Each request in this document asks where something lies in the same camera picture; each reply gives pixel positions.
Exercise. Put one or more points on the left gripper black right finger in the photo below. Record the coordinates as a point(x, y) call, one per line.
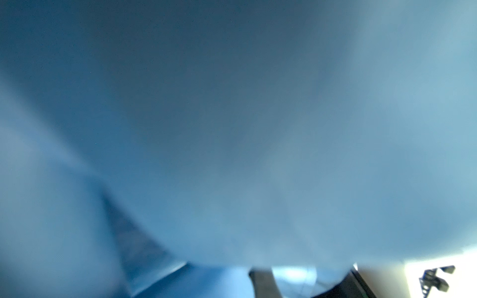
point(349, 285)

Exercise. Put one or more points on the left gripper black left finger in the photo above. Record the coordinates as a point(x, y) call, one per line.
point(264, 283)

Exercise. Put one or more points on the light blue jacket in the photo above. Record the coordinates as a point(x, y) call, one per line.
point(231, 135)

